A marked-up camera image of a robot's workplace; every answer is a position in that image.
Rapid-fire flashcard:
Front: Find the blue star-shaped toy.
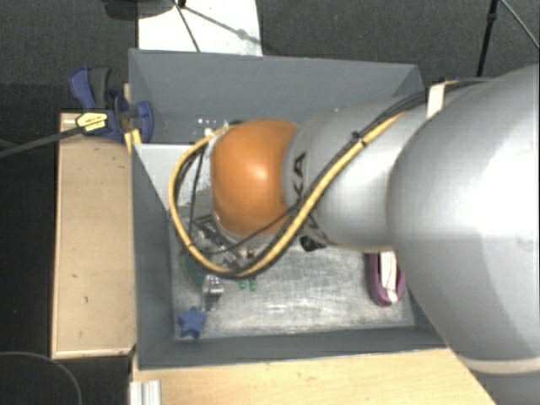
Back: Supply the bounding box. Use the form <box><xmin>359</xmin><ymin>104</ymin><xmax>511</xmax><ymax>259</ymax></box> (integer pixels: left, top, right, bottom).
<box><xmin>175</xmin><ymin>305</ymin><xmax>208</xmax><ymax>342</ymax></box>

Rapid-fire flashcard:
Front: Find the dark green round disc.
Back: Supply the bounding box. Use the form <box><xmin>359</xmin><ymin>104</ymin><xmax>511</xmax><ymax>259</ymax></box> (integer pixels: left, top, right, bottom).
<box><xmin>181</xmin><ymin>251</ymin><xmax>208</xmax><ymax>291</ymax></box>

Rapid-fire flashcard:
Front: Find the grey metal bin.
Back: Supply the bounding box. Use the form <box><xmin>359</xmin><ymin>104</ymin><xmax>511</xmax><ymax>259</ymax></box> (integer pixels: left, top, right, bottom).
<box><xmin>127</xmin><ymin>48</ymin><xmax>445</xmax><ymax>370</ymax></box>

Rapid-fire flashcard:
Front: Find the pale wood flat board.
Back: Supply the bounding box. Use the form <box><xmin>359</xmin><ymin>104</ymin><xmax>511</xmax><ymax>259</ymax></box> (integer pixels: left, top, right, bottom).
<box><xmin>51</xmin><ymin>112</ymin><xmax>138</xmax><ymax>359</ymax></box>

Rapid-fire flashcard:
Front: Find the purple and white shoe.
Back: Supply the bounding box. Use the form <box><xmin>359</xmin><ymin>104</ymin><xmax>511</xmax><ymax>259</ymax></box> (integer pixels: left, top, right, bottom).
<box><xmin>364</xmin><ymin>251</ymin><xmax>407</xmax><ymax>308</ymax></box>

